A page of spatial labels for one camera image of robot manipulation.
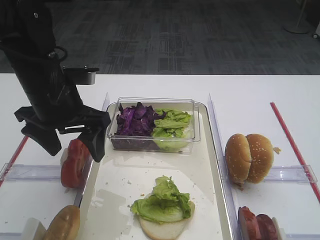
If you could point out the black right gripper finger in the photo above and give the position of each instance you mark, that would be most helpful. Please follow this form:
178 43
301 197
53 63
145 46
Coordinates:
94 139

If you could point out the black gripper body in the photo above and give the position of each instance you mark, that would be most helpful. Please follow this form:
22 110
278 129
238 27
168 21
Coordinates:
61 111

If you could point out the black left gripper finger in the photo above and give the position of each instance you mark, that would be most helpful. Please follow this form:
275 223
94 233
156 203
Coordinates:
46 138

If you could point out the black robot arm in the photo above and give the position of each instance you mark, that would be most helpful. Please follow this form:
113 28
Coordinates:
28 42

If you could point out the white pusher block tomato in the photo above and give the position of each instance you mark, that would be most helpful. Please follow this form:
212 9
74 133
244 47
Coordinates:
64 156

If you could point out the remaining red tomato slice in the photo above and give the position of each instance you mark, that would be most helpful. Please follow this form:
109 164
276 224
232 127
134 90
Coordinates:
71 175

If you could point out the green lettuce in box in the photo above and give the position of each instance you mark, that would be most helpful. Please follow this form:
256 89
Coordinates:
175 125

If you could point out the lettuce leaf on bread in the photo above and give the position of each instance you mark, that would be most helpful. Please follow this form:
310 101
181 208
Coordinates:
165 204

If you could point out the white bread slice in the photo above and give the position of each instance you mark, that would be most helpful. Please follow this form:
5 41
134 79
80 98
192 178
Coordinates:
168 230

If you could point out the brown bread crumb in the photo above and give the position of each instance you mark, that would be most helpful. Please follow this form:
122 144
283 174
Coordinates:
277 150

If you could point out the dark red meat patty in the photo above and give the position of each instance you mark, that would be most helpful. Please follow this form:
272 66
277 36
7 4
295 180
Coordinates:
267 228

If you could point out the white pusher block meat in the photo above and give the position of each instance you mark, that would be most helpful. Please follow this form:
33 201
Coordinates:
281 235

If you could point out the left red strip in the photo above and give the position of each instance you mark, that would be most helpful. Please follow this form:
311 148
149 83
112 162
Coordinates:
17 152

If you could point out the red strip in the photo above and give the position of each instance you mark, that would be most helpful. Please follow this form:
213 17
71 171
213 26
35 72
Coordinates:
296 150
17 152

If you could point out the shredded purple cabbage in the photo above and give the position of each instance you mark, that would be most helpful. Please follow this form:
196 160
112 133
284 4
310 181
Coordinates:
137 120

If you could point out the silver metal tray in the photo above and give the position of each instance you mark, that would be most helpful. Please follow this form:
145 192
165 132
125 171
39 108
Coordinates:
125 176

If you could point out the upper left clear crossbar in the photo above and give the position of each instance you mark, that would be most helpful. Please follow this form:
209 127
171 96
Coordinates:
21 172

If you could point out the clear crossbar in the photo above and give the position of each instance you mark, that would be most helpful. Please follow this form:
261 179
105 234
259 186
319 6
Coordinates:
301 174
21 172

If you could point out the clear plastic salad box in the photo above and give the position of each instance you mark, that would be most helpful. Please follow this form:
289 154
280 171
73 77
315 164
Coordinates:
135 143

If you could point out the white pusher block bun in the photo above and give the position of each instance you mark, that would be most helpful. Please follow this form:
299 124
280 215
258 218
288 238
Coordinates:
33 230

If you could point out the golden bun bottom half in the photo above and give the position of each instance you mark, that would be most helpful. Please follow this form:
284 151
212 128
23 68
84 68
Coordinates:
65 225

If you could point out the sesame bun left half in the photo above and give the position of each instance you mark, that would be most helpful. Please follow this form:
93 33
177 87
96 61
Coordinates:
238 158

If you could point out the sesame bun half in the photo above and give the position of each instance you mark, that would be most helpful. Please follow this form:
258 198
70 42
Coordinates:
262 157
238 158

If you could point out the sesame bun right half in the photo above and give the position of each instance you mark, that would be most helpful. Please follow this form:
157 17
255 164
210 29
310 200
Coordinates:
262 157

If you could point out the bacon slice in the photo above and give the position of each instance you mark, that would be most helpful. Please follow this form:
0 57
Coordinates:
248 224

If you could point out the right red strip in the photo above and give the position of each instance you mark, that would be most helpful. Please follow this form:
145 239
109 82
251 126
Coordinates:
296 150

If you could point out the upper right clear crossbar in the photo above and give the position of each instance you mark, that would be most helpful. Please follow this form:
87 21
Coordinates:
301 174

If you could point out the white stand base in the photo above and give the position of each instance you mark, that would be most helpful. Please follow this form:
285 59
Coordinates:
300 27

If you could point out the white caster wheel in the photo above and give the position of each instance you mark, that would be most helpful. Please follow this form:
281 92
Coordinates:
315 36

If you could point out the left clear long rail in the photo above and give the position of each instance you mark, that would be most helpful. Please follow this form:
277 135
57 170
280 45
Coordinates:
88 164

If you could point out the clear long rail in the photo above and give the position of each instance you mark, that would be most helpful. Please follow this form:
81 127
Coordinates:
231 212
88 164

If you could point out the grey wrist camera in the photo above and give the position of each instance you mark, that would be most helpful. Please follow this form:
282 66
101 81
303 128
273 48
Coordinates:
81 75

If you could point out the right clear long rail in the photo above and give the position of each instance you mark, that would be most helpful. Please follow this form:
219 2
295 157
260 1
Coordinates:
231 212

